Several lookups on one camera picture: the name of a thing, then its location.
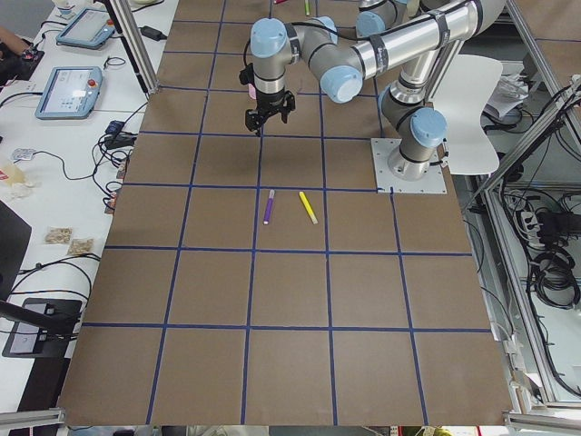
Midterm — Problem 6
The black power adapter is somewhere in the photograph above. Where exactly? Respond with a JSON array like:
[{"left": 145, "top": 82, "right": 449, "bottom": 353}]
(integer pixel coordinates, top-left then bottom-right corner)
[{"left": 140, "top": 25, "right": 167, "bottom": 41}]

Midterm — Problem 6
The pink mesh cup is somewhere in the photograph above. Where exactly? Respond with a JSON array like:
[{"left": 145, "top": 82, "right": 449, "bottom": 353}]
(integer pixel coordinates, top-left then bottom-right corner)
[{"left": 248, "top": 84, "right": 256, "bottom": 100}]

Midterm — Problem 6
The white chair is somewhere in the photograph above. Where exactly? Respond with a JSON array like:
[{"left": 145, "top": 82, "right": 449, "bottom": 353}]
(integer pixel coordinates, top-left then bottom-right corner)
[{"left": 433, "top": 54, "right": 503, "bottom": 175}]

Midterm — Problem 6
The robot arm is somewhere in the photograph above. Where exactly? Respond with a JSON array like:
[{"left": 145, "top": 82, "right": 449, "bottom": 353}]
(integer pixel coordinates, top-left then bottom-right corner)
[
  {"left": 239, "top": 1, "right": 505, "bottom": 181},
  {"left": 355, "top": 0, "right": 419, "bottom": 38}
]

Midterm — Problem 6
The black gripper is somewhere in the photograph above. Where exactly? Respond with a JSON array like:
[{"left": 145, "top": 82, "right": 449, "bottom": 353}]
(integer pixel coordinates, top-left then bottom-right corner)
[{"left": 245, "top": 89, "right": 296, "bottom": 137}]

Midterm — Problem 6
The plaid pouch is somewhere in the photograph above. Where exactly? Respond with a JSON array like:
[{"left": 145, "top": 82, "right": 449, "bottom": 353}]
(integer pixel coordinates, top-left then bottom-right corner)
[{"left": 105, "top": 120, "right": 124, "bottom": 135}]

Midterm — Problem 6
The near teach pendant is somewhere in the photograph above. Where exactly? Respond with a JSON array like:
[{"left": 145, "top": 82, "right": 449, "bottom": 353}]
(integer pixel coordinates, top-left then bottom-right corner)
[{"left": 34, "top": 66, "right": 103, "bottom": 120}]

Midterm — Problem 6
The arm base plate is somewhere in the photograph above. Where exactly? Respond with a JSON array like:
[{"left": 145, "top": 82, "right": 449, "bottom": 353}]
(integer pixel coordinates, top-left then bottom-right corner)
[{"left": 370, "top": 138, "right": 448, "bottom": 194}]

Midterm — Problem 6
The purple pen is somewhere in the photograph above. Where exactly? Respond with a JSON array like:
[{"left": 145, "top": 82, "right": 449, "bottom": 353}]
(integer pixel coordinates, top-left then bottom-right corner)
[{"left": 262, "top": 189, "right": 276, "bottom": 225}]

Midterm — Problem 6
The far teach pendant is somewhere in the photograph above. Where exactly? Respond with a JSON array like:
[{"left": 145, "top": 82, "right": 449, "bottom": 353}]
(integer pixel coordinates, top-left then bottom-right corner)
[{"left": 55, "top": 8, "right": 115, "bottom": 49}]

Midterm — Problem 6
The teach pendant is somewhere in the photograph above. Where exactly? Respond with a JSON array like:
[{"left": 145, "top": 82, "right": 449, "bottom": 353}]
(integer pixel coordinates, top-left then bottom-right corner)
[
  {"left": 55, "top": 8, "right": 115, "bottom": 49},
  {"left": 34, "top": 66, "right": 103, "bottom": 120}
]

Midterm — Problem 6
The aluminium frame post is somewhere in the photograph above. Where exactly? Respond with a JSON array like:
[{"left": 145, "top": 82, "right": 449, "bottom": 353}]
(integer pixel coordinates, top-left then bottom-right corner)
[{"left": 102, "top": 0, "right": 159, "bottom": 95}]

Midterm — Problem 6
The yellow pen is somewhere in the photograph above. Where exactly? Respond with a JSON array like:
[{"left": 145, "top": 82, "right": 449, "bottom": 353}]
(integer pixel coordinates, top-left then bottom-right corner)
[{"left": 299, "top": 191, "right": 319, "bottom": 224}]

